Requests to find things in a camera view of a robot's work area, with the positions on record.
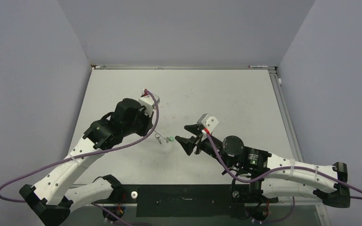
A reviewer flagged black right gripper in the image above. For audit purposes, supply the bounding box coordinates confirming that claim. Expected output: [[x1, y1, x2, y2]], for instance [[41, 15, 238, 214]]
[[176, 124, 233, 168]]

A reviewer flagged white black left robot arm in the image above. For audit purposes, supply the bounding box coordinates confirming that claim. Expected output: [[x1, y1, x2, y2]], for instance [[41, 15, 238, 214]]
[[19, 94, 160, 226]]

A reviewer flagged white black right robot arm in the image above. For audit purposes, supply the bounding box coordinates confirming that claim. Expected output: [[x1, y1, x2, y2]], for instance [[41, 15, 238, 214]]
[[175, 124, 351, 208]]

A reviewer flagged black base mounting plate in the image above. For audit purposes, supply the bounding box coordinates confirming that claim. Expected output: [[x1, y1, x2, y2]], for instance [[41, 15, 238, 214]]
[[97, 184, 279, 218]]

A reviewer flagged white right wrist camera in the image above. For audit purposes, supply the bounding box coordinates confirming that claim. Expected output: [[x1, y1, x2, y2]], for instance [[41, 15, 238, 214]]
[[197, 113, 219, 135]]

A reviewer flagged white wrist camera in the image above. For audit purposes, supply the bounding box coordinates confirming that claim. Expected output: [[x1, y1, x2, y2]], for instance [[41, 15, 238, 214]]
[[197, 113, 219, 135], [138, 89, 160, 117]]

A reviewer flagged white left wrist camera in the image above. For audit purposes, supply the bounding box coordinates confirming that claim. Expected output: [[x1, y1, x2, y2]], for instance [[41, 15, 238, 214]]
[[138, 89, 160, 117]]

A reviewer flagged aluminium frame rail back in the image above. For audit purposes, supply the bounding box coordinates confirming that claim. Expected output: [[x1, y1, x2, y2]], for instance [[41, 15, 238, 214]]
[[91, 65, 277, 71]]

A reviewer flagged aluminium frame rail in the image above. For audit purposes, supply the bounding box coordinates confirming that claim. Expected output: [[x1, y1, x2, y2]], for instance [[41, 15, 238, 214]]
[[274, 197, 323, 206], [269, 67, 304, 162], [91, 65, 277, 71]]

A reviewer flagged aluminium frame rail right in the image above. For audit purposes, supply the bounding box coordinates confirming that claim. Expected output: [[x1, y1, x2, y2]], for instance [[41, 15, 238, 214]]
[[269, 67, 304, 162]]

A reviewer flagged aluminium frame rail front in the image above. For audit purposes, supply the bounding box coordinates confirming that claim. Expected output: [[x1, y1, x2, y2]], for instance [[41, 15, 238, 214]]
[[274, 197, 323, 206]]

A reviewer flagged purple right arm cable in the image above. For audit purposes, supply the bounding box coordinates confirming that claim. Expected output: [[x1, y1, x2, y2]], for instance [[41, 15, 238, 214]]
[[204, 132, 362, 202]]

